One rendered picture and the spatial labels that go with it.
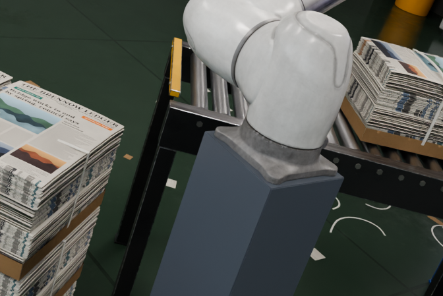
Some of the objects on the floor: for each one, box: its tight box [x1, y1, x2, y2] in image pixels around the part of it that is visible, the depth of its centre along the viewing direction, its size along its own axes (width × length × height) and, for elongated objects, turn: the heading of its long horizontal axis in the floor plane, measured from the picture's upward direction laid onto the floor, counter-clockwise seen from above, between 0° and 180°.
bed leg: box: [111, 146, 177, 296], centre depth 218 cm, size 6×6×68 cm
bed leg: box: [114, 76, 175, 246], centre depth 263 cm, size 6×6×68 cm
